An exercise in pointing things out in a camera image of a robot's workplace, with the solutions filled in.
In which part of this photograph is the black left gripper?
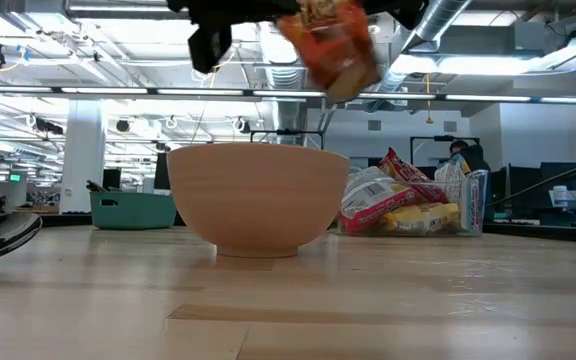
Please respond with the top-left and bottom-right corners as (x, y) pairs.
(167, 0), (302, 75)

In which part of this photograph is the orange taco seasoning mix packet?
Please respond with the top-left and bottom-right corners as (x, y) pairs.
(276, 0), (383, 104)

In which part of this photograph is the peach ceramic bowl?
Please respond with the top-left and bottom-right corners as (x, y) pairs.
(166, 142), (351, 259)

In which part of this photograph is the row of ceiling light strips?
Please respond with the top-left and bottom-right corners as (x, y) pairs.
(0, 84), (576, 105)

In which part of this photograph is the yellow hanging pendant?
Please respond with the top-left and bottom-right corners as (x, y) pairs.
(424, 73), (435, 126)

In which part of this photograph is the black monitor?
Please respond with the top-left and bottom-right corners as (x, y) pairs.
(102, 168), (122, 191)
(540, 161), (576, 201)
(153, 152), (172, 191)
(507, 164), (542, 211)

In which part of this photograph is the person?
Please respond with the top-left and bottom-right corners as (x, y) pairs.
(448, 139), (492, 174)

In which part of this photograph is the white building column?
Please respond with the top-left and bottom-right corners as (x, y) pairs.
(60, 99), (107, 214)

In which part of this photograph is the white blue ramen packet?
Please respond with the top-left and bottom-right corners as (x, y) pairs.
(434, 153), (489, 236)

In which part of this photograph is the teal plastic bin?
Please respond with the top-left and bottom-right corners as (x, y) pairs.
(89, 191), (178, 231)

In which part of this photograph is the clear plastic container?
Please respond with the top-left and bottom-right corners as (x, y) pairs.
(337, 168), (489, 237)

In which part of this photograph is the white bottle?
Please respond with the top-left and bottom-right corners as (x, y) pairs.
(552, 184), (569, 209)

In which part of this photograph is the silver ventilation duct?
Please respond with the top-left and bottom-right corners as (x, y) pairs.
(367, 0), (474, 96)
(250, 22), (312, 146)

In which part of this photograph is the black station frame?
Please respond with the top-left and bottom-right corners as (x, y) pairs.
(409, 134), (481, 166)
(249, 128), (326, 151)

